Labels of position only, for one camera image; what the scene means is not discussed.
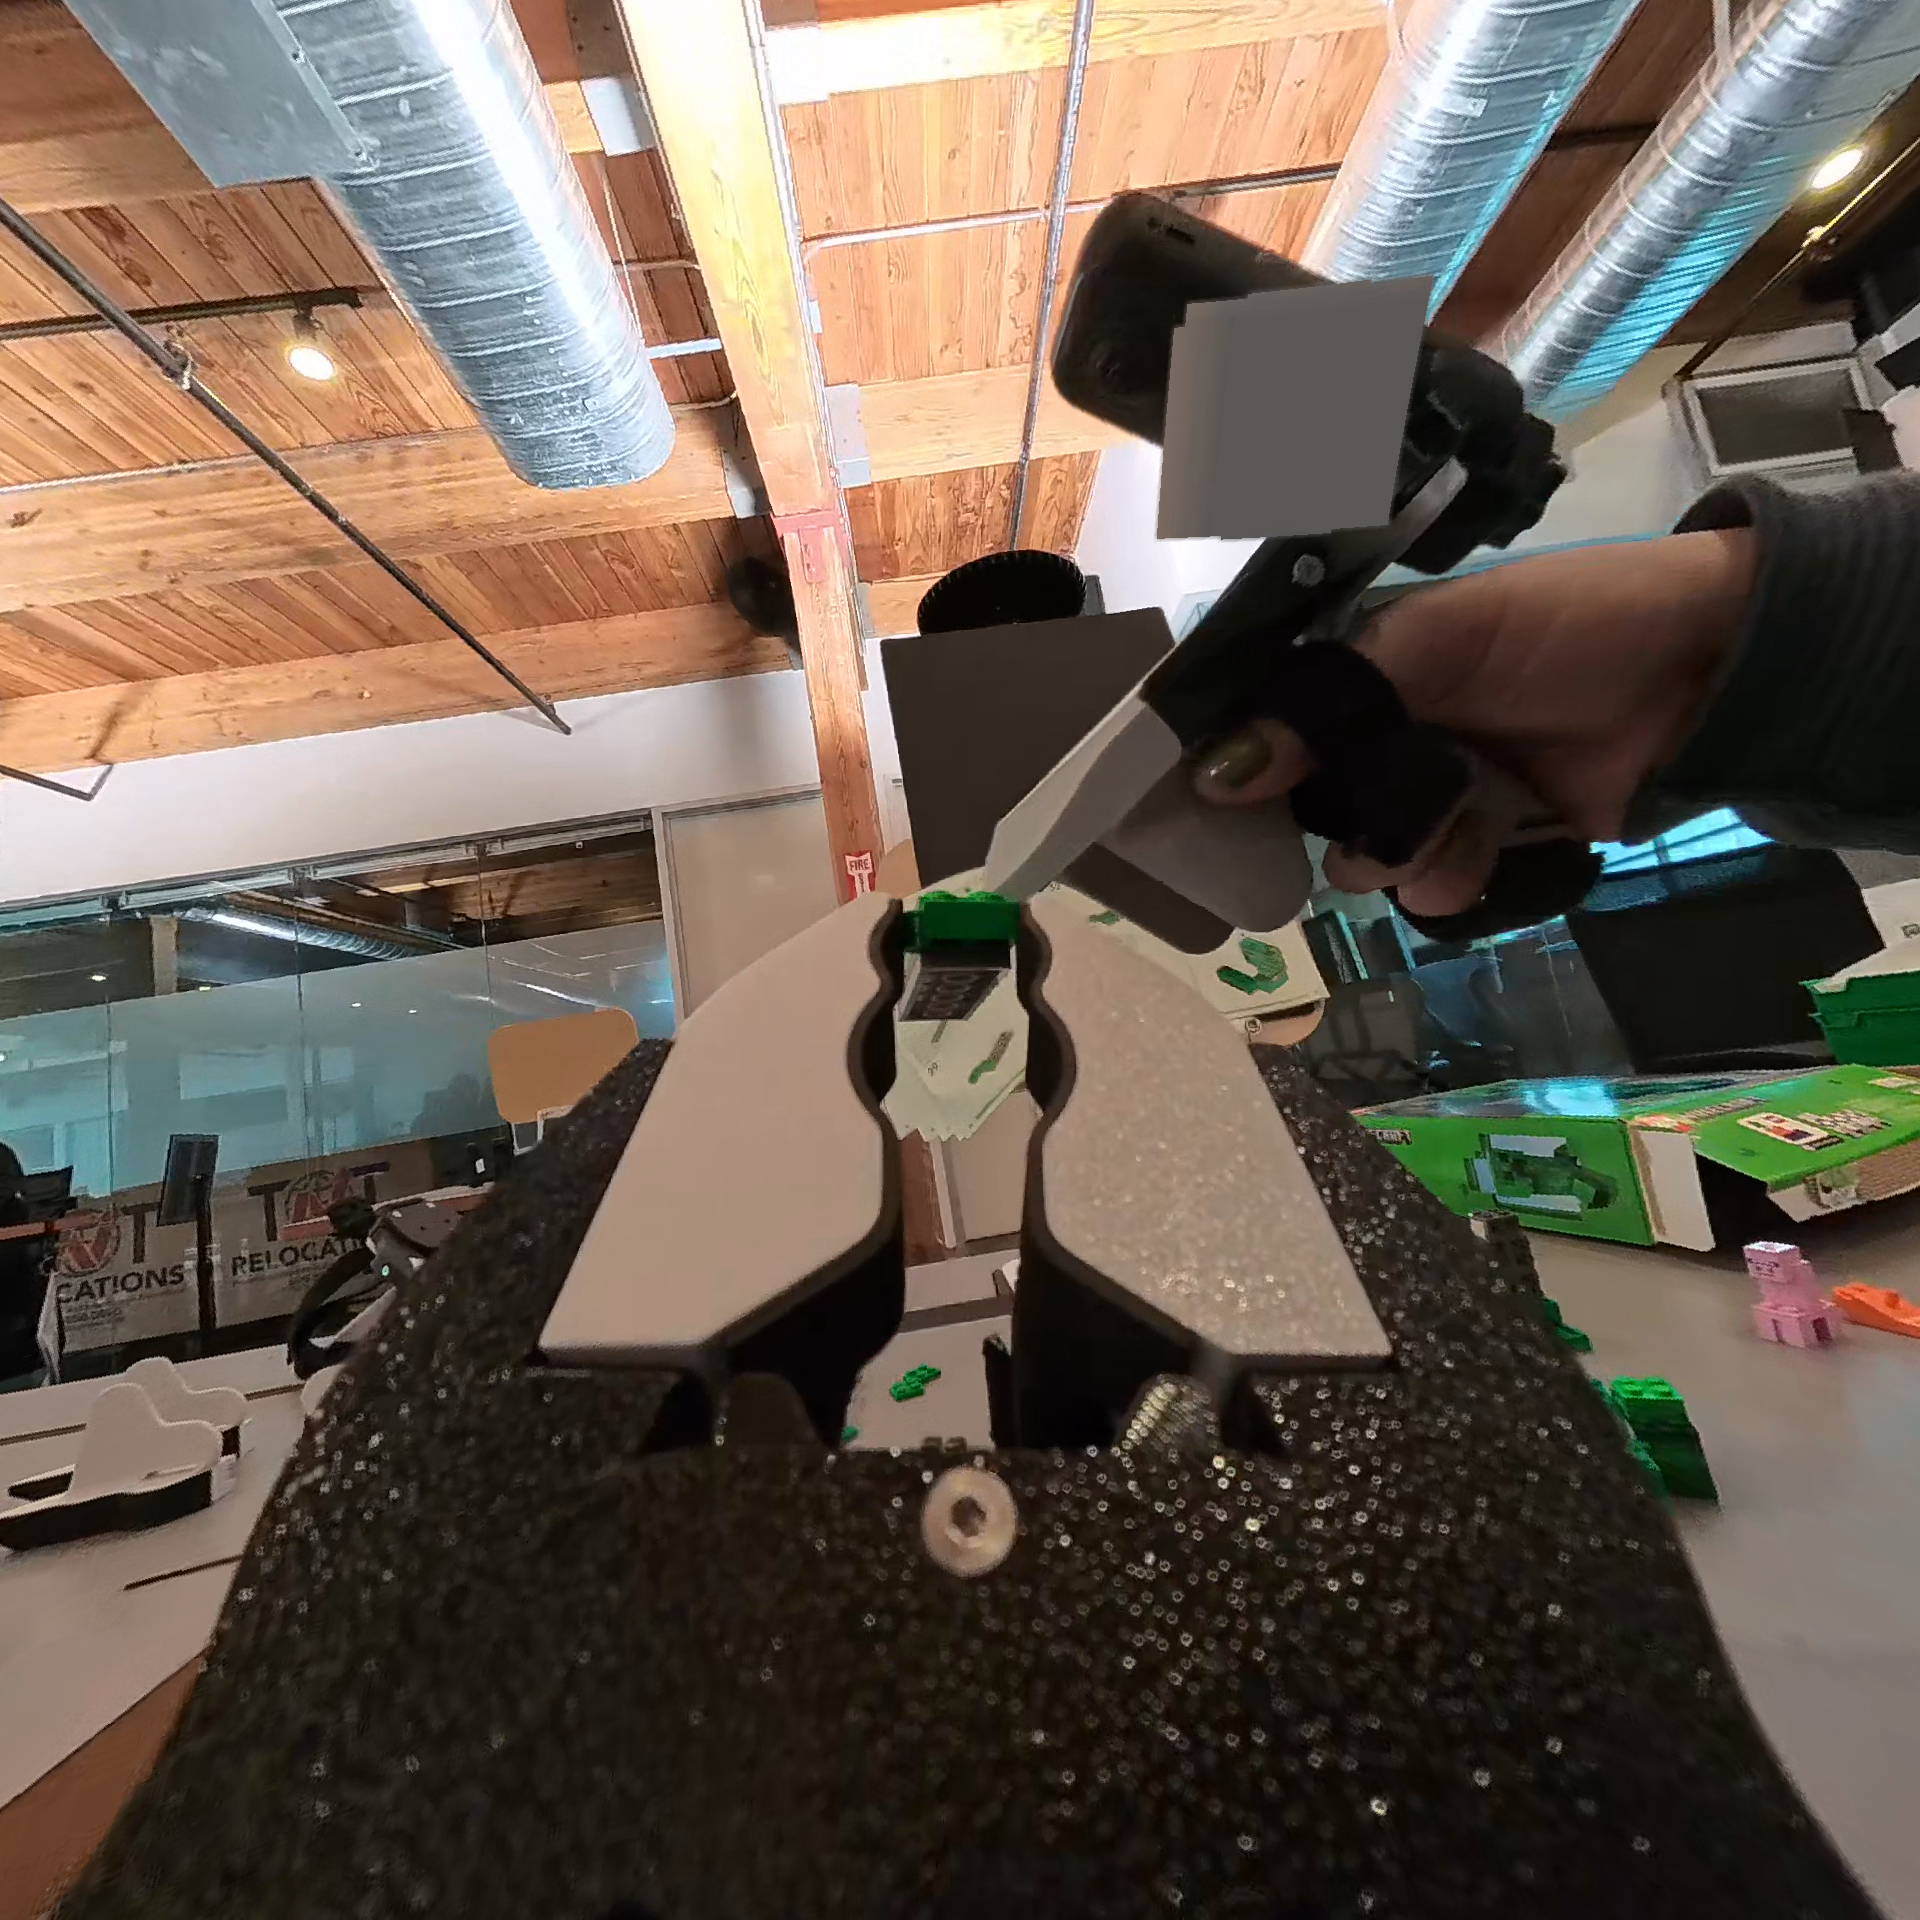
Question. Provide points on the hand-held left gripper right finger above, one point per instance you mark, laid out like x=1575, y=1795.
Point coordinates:
x=1201, y=1156

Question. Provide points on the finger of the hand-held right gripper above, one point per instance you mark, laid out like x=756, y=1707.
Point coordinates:
x=1214, y=876
x=1080, y=793

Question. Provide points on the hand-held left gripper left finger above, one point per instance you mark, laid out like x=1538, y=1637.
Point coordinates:
x=737, y=1142

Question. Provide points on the small green brick assembly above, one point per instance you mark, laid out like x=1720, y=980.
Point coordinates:
x=961, y=935

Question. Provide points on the person's right forearm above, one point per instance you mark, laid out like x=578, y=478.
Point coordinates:
x=1815, y=647

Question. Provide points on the grey desk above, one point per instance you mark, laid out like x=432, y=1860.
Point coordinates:
x=1769, y=1503

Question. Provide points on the person's right hand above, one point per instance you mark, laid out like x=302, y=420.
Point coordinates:
x=1575, y=672

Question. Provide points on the tan board book stand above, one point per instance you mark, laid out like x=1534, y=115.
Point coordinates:
x=564, y=1072

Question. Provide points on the black round knob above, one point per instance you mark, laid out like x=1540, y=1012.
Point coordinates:
x=1002, y=590

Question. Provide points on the brick building instruction booklet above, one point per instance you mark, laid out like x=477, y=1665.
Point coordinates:
x=961, y=1080

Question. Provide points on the small green brick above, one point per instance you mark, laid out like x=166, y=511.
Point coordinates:
x=916, y=1385

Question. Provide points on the green toy brick box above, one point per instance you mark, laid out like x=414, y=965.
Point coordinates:
x=1515, y=1161

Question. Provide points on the green arch brick build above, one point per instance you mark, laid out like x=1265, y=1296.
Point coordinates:
x=1659, y=1431

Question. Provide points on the pink pig brick figure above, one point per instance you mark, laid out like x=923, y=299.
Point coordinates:
x=1794, y=1296

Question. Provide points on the white printed banner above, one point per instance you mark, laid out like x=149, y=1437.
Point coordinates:
x=135, y=1266

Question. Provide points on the open green cardboard box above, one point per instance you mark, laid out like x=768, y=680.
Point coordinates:
x=1815, y=1135

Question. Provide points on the stack of green trays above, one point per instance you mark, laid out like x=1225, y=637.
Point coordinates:
x=1870, y=1021

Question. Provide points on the loose white gripper part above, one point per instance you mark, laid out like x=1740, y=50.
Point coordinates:
x=119, y=1445

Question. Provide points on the orange brick piece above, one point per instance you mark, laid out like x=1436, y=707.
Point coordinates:
x=1877, y=1307

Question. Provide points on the black office chair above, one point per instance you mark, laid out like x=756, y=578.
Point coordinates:
x=29, y=1259

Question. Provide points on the round ceiling spotlight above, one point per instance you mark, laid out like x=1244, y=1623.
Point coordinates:
x=311, y=358
x=1839, y=166

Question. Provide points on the grey wood-edged table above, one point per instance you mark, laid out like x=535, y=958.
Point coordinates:
x=92, y=1620

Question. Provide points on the wooden post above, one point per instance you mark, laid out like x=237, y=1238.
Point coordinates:
x=832, y=703

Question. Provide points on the silver ventilation duct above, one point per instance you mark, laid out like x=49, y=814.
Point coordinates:
x=1697, y=181
x=451, y=225
x=1438, y=137

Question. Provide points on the white wall air unit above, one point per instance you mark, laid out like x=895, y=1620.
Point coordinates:
x=1780, y=420

